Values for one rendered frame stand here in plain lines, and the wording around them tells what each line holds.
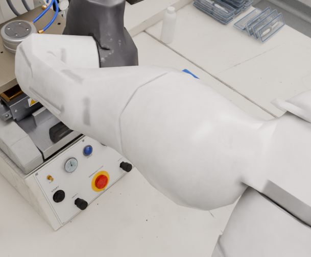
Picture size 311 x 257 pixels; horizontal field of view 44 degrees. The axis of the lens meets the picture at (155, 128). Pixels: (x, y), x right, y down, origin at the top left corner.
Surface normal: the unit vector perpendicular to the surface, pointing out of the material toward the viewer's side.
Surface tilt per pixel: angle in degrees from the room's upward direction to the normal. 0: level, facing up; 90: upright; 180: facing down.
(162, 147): 47
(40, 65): 54
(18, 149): 41
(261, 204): 59
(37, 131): 0
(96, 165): 65
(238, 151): 34
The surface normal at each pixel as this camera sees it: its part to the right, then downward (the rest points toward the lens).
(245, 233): -0.80, -0.23
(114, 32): 0.48, -0.01
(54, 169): 0.70, 0.26
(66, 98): -0.80, 0.11
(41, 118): 0.73, 0.57
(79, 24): -0.47, 0.68
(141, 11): 0.09, -0.62
